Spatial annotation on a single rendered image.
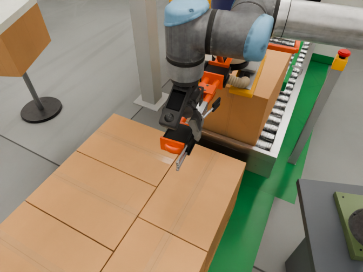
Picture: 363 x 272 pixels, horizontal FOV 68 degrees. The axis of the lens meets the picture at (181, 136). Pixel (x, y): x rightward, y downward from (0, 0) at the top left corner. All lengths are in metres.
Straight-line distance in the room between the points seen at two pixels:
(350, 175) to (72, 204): 2.14
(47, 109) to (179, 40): 2.60
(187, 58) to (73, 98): 2.64
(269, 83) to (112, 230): 1.15
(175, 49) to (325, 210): 1.04
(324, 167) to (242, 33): 2.14
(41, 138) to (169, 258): 1.86
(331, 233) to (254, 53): 0.96
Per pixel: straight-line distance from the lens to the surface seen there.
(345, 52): 1.91
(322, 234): 1.33
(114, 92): 3.13
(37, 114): 3.08
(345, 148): 2.86
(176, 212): 1.47
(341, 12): 0.71
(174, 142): 0.75
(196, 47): 0.58
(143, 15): 2.39
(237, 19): 0.57
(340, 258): 1.32
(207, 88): 0.95
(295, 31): 0.70
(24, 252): 1.57
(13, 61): 2.46
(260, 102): 1.53
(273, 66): 1.78
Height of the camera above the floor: 1.85
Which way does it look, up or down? 47 degrees down
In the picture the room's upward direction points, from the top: straight up
